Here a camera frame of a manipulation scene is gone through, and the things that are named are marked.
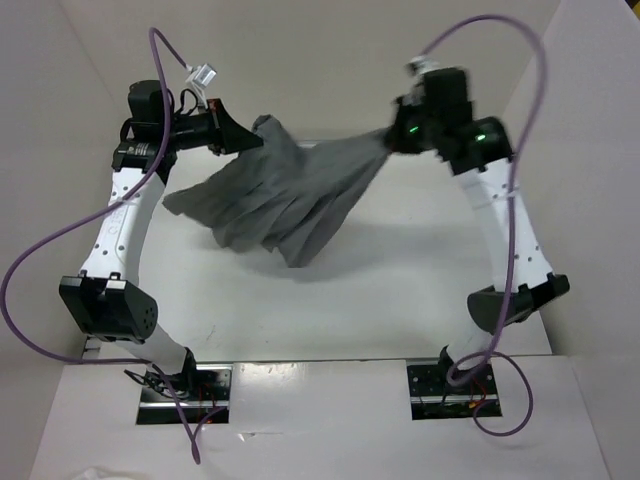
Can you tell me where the white cloth at bottom edge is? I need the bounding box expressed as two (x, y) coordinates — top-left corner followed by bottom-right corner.
(71, 467), (146, 480)

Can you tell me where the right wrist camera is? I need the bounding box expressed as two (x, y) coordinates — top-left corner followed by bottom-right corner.
(422, 67), (473, 127)

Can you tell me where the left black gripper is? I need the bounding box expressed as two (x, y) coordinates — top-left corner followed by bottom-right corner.
(162, 98), (263, 156)

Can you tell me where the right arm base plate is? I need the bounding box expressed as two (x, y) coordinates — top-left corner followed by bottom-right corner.
(406, 359), (502, 421)

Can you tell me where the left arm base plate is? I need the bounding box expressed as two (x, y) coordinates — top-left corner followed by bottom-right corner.
(136, 363), (233, 425)

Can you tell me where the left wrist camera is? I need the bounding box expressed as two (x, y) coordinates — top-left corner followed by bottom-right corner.
(120, 80), (165, 144)

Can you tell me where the grey pleated skirt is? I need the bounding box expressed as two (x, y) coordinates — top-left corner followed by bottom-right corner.
(163, 115), (390, 268)

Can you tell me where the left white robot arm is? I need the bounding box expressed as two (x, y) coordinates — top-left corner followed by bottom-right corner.
(59, 92), (263, 400)

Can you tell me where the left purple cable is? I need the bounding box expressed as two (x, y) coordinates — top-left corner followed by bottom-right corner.
(0, 27), (211, 465)

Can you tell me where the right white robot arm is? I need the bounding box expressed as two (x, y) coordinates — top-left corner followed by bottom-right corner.
(385, 96), (570, 393)

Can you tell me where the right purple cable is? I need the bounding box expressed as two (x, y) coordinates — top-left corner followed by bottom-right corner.
(417, 14), (546, 439)

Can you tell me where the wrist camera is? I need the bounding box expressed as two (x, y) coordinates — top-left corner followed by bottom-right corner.
(422, 67), (473, 127)
(120, 80), (165, 144)

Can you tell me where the purple cable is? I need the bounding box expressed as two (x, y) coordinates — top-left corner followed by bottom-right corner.
(417, 14), (546, 439)
(0, 27), (211, 465)

